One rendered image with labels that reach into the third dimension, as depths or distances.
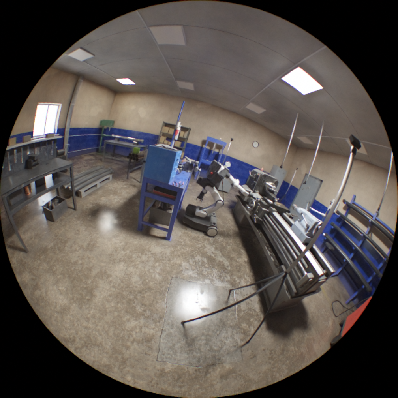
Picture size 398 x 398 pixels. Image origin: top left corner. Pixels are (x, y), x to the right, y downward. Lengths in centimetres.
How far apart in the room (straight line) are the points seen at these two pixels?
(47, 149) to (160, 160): 207
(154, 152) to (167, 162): 20
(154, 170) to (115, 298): 148
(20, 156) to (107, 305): 225
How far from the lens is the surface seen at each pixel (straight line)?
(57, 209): 248
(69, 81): 628
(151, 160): 157
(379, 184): 502
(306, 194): 609
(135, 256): 175
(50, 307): 173
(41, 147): 262
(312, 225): 189
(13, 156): 250
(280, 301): 188
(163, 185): 158
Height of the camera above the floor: 140
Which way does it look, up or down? 23 degrees down
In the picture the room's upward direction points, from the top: 19 degrees clockwise
